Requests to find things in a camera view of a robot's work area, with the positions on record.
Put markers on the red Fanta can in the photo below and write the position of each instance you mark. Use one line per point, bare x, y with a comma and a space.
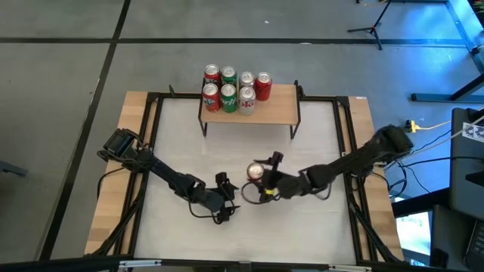
211, 70
211, 99

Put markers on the red Coca-Cola can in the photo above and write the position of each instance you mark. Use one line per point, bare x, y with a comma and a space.
255, 170
264, 88

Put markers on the black tripod stand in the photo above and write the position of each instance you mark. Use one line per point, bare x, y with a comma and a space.
374, 30

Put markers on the grey furniture foot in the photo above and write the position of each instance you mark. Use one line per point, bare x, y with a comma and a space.
11, 168

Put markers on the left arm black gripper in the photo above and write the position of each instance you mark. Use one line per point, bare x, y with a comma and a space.
211, 200

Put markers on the green Sprite can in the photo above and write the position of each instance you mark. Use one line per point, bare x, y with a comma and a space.
228, 72
228, 100

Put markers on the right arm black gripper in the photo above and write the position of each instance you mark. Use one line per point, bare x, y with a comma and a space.
289, 187

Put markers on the silver Diet Coke can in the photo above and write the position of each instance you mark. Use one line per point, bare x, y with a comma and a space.
247, 102
247, 78

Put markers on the grey equipment case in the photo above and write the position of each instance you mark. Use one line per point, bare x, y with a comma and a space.
467, 177

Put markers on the black rig crossbar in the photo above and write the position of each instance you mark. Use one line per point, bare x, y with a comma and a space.
75, 264

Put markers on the silver metal bracket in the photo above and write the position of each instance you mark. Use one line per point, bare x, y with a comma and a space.
349, 268
140, 263

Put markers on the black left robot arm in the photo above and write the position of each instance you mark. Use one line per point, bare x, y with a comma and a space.
166, 175

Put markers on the lit computer monitor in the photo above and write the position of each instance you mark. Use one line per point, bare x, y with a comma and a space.
414, 234

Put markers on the black keyboard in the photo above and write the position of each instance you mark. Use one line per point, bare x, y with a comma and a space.
477, 245

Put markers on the wooden shelf with black legs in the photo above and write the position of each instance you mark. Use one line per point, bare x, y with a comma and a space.
280, 111

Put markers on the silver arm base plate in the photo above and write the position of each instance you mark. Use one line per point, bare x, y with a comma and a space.
344, 154

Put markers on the black metal stand frame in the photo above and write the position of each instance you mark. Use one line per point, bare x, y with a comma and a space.
435, 97

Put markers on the black-white fiducial tag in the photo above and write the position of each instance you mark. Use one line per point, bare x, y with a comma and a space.
472, 132

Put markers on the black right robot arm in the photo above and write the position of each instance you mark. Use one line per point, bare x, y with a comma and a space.
351, 162

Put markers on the black clamp bracket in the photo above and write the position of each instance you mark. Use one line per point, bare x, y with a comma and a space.
172, 91

